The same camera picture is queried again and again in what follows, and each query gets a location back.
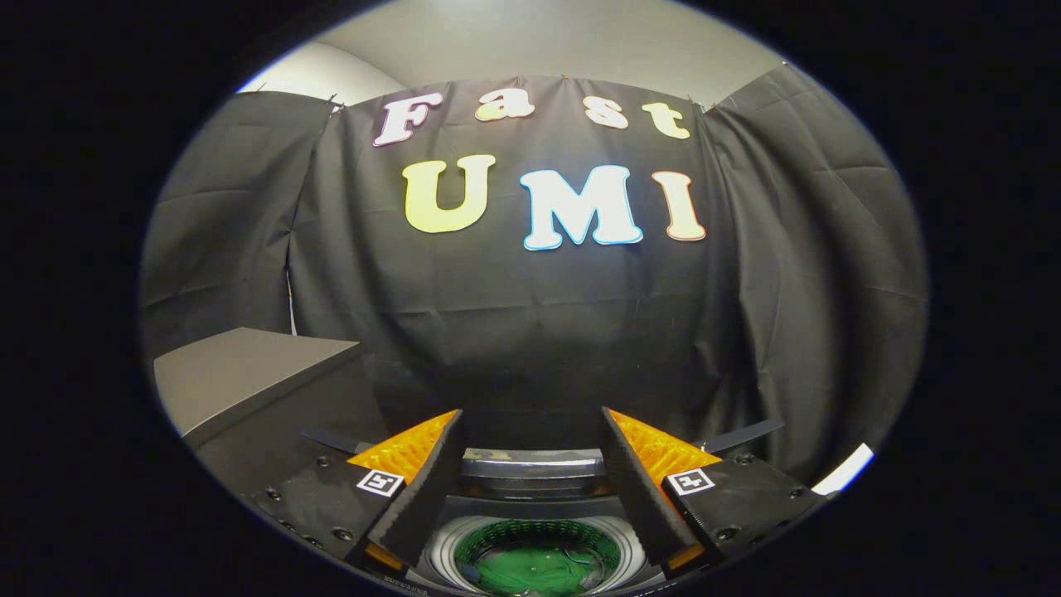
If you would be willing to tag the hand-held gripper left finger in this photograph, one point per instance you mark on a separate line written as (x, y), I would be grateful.
(427, 489)

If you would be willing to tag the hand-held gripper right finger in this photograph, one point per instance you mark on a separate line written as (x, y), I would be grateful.
(642, 489)

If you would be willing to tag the dark washing machine lid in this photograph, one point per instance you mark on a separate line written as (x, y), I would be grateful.
(742, 434)

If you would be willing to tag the green polo shirt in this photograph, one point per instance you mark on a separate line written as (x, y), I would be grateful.
(530, 570)

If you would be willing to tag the black backdrop cloth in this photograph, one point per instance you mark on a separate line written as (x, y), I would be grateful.
(539, 332)

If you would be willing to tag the white flat board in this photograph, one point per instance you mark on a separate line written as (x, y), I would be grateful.
(845, 470)

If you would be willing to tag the grey cabinet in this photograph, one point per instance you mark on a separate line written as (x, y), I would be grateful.
(240, 373)

